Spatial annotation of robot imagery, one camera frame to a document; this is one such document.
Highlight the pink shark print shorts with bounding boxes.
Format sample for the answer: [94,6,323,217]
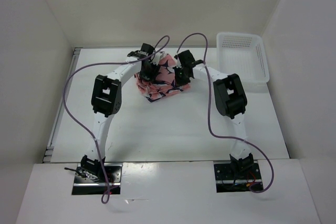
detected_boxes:
[134,52,191,102]

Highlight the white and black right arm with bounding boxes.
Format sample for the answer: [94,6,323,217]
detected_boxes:
[174,50,254,178]

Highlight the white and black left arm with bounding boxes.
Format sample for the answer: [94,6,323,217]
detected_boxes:
[80,43,154,183]

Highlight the white plastic basket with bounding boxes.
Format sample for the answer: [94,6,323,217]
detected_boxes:
[216,32,270,84]

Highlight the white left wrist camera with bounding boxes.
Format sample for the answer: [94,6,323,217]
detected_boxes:
[152,51,166,65]

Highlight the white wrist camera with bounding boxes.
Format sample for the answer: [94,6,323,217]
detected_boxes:
[152,51,166,65]
[173,55,181,65]

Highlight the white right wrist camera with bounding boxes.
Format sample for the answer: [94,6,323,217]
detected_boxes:
[173,55,181,65]

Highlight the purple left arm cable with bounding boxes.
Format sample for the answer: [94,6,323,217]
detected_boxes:
[64,35,171,205]

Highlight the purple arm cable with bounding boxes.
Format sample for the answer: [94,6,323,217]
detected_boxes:
[64,35,171,205]
[176,33,276,195]

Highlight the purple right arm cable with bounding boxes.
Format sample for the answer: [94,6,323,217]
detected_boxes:
[176,33,276,195]

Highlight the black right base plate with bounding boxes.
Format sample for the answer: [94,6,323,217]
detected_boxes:
[214,161,264,193]

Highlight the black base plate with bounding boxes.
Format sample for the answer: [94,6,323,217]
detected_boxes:
[214,161,264,193]
[71,163,122,195]

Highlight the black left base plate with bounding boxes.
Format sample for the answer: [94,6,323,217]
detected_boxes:
[71,163,122,195]

